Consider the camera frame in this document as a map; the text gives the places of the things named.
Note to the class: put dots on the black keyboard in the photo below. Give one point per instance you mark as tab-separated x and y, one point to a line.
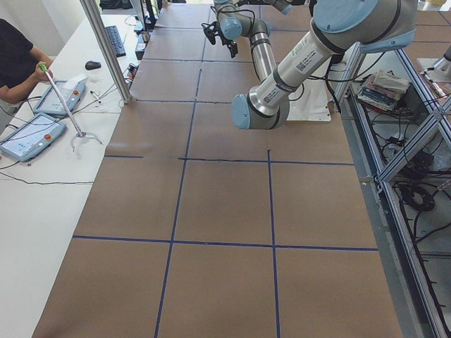
115	40

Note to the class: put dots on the black computer mouse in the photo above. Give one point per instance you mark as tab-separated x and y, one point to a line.
92	65

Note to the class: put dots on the black marker pen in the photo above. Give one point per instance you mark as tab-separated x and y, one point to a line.
94	95

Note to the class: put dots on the stack of books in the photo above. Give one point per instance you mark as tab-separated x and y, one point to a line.
383	90

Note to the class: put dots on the reacher grabber stick tool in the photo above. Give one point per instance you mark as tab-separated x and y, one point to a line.
79	133

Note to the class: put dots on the person in black shirt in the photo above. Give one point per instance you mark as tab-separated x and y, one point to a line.
20	64

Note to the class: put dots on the lower teach pendant tablet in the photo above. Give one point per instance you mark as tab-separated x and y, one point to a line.
34	136

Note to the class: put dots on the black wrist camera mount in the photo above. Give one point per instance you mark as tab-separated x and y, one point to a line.
211	31

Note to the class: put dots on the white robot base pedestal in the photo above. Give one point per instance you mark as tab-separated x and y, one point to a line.
309	103

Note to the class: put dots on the aluminium frame post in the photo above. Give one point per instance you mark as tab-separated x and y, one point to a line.
91	10

